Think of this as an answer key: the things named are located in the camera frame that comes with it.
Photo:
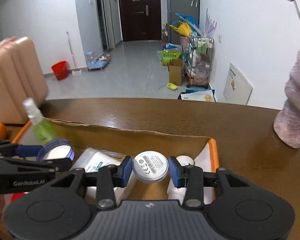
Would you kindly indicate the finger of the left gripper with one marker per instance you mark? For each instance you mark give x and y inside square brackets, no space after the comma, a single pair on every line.
[8,149]
[13,166]

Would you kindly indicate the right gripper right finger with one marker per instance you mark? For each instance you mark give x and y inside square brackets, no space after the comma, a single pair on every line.
[180,187]

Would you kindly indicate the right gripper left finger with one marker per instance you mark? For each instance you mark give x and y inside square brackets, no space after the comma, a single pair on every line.
[109,177]

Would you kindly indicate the red white lint brush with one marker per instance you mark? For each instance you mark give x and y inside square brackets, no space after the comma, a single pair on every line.
[70,188]

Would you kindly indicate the white round puck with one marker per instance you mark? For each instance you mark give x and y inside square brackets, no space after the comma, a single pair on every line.
[150,167]

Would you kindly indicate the purple round lid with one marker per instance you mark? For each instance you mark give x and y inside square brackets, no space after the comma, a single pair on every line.
[59,148]

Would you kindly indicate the white plastic bottle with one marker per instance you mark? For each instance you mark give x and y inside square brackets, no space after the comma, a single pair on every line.
[91,160]

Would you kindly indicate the red cardboard box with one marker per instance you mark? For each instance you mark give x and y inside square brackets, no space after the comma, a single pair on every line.
[130,142]

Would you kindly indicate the green spray bottle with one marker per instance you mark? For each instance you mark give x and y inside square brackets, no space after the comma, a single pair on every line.
[41,127]

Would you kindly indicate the pink suitcase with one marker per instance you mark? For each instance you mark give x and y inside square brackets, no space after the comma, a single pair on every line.
[21,77]

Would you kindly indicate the red bucket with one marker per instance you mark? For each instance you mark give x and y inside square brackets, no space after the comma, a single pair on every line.
[60,70]

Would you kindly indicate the white board on floor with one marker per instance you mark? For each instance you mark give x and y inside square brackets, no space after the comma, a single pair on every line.
[237,88]

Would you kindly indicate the brown cardboard box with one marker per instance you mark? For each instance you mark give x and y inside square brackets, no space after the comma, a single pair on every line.
[175,69]

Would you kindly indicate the pink textured vase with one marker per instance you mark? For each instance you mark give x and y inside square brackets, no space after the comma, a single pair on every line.
[287,122]

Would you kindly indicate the yellow blue bags pile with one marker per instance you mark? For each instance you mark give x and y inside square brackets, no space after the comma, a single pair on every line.
[186,25]

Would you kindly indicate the dark entrance door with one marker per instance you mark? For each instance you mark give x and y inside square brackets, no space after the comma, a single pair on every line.
[140,20]

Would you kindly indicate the grey refrigerator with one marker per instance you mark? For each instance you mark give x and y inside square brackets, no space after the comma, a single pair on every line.
[181,7]

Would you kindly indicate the wire shelf rack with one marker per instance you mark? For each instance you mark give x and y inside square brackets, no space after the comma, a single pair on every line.
[199,61]

